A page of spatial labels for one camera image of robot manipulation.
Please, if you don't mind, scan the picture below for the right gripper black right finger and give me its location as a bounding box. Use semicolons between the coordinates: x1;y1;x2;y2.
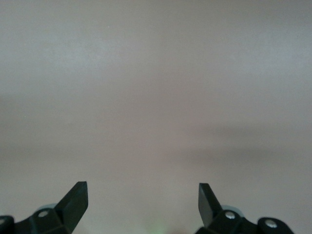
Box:
195;183;296;234

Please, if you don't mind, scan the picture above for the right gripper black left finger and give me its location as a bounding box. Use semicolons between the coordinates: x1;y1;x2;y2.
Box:
0;181;89;234

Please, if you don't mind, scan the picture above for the brown table cover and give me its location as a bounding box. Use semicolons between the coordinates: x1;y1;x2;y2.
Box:
0;0;312;234

